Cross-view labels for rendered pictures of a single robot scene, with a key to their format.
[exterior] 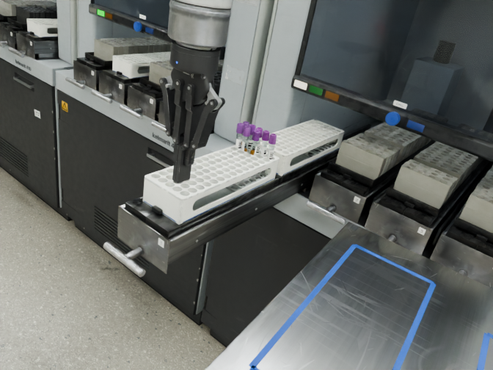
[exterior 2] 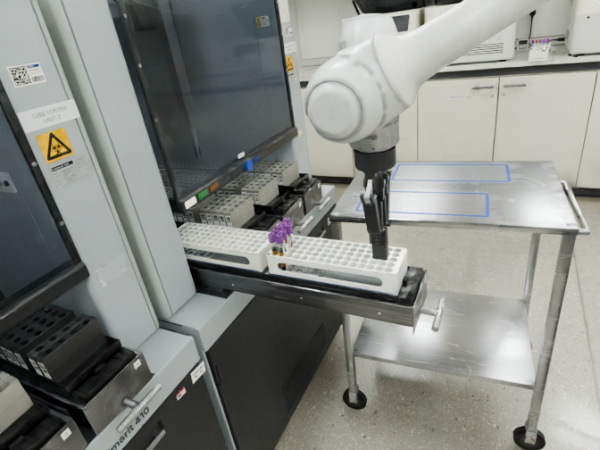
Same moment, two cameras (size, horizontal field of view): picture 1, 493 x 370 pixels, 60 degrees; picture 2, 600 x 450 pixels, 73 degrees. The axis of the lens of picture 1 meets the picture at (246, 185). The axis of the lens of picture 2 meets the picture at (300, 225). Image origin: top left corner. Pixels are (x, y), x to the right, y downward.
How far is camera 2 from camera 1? 1.19 m
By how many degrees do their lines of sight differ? 81
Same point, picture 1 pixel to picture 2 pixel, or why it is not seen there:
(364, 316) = (417, 201)
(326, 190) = not seen: hidden behind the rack
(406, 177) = (262, 194)
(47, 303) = not seen: outside the picture
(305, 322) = (442, 211)
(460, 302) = not seen: hidden behind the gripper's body
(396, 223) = (293, 213)
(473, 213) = (287, 179)
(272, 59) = (143, 211)
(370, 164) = (248, 208)
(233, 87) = (120, 284)
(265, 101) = (161, 254)
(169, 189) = (401, 257)
